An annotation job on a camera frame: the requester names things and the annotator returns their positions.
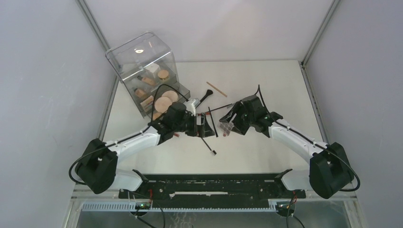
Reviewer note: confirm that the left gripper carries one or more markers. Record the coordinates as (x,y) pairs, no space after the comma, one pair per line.
(203,130)

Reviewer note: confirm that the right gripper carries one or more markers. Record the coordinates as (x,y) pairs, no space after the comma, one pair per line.
(238,109)

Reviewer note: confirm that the grey square sponge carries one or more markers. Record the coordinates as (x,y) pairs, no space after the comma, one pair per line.
(226,128)

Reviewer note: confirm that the black brow brush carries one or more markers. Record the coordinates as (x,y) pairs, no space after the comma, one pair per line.
(210,149)

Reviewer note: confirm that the peach square compact case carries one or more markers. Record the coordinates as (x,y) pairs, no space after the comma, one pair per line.
(147,103)

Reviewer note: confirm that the small foundation bottle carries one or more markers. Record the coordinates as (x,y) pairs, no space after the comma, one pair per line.
(140,93)

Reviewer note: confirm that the white cube container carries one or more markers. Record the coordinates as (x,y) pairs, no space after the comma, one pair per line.
(153,68)

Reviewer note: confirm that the clear acrylic organizer box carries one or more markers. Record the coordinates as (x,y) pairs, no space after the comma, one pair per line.
(130,59)

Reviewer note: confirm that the round beige powder puff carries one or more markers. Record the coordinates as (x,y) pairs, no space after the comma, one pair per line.
(172,95)

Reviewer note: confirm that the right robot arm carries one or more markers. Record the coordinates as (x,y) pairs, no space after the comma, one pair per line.
(328,171)

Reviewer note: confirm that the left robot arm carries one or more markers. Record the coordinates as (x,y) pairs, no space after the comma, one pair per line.
(98,169)

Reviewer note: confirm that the long thin black brush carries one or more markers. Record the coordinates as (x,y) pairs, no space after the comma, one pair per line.
(224,106)

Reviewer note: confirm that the black powder brush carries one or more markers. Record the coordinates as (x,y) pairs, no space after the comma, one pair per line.
(207,94)

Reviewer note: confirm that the wooden stick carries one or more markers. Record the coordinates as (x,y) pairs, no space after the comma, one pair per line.
(217,89)

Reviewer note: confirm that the black mounting rail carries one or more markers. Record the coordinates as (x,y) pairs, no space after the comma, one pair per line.
(213,191)

